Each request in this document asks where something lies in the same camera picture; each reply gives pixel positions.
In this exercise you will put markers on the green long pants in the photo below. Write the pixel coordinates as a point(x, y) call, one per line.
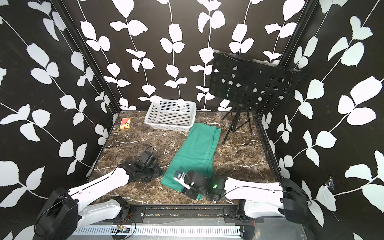
point(196, 154)

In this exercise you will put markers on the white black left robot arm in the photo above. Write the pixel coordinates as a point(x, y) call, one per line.
point(78, 198)

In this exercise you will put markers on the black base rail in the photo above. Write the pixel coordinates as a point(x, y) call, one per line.
point(232, 214)

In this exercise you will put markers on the small green circuit board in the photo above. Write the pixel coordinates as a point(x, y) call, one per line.
point(123, 230)

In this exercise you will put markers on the yellow red playing card box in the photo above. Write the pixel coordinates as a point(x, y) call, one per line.
point(125, 123)

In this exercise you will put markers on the black perforated music stand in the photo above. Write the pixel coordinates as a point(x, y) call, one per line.
point(253, 86)

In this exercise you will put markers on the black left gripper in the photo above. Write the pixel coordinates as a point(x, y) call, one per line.
point(158, 172)

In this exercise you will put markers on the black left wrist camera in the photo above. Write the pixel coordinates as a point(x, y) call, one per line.
point(148, 160)

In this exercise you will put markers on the white slotted cable duct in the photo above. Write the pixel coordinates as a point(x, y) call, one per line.
point(164, 231)

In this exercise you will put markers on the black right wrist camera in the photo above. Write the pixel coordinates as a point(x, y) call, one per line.
point(183, 179)

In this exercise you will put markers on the white plastic perforated basket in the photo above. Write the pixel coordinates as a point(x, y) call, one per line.
point(171, 115)

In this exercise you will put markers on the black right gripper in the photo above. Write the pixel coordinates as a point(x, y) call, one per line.
point(187, 192)

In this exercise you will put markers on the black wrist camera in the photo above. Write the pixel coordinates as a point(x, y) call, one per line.
point(148, 160)
point(183, 179)

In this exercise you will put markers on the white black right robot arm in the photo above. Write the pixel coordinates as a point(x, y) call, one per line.
point(256, 200)

